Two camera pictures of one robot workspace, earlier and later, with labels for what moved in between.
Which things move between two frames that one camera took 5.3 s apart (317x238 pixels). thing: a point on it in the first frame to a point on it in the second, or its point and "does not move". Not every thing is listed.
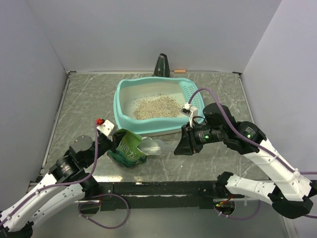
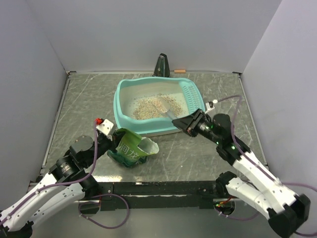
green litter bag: [127, 152] does not move
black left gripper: [112, 144] does not move
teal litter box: [153, 105] does not move
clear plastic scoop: [154, 147] to [163, 106]
